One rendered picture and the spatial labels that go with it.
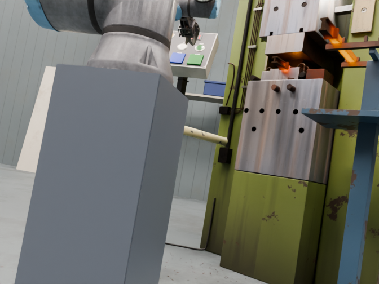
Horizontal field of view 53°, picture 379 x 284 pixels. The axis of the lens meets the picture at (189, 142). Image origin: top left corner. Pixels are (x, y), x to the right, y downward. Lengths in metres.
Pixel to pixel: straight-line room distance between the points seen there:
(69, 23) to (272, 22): 1.33
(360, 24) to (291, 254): 1.09
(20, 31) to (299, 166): 6.59
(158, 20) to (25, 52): 6.75
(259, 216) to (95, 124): 1.20
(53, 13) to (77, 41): 6.10
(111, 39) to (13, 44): 6.94
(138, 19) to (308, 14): 1.29
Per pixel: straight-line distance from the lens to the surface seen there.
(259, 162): 1.82
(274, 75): 1.95
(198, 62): 2.04
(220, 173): 2.18
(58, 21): 0.94
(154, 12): 0.83
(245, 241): 1.85
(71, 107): 0.77
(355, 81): 1.94
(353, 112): 1.40
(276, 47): 2.00
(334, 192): 1.88
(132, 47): 0.79
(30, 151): 6.44
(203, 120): 5.88
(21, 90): 7.38
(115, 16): 0.83
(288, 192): 1.74
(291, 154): 1.75
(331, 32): 1.46
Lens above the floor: 0.44
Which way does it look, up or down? 4 degrees up
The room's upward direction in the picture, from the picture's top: 9 degrees clockwise
